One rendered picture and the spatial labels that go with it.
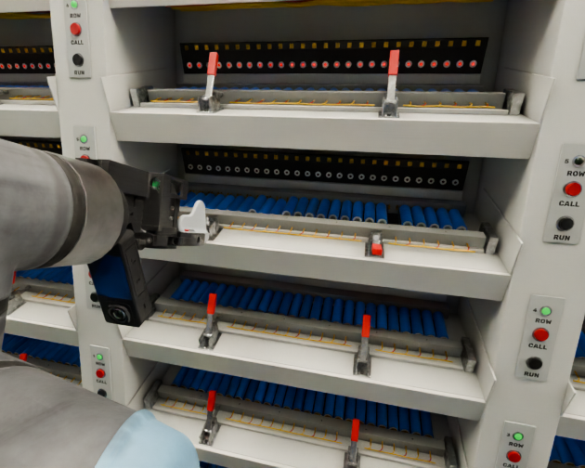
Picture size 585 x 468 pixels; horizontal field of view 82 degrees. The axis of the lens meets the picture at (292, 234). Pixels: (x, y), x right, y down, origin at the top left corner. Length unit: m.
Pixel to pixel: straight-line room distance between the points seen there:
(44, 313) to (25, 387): 0.64
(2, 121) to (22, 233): 0.54
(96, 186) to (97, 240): 0.04
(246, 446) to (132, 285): 0.44
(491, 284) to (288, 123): 0.36
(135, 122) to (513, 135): 0.54
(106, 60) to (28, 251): 0.42
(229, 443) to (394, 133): 0.61
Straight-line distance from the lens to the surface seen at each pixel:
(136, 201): 0.39
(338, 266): 0.51
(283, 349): 0.62
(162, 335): 0.69
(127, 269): 0.38
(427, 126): 0.50
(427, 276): 0.52
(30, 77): 1.00
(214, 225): 0.56
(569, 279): 0.57
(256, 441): 0.74
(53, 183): 0.28
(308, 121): 0.50
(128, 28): 0.70
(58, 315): 0.83
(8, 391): 0.21
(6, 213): 0.25
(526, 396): 0.63
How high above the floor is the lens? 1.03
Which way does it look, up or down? 12 degrees down
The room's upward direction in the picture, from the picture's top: 3 degrees clockwise
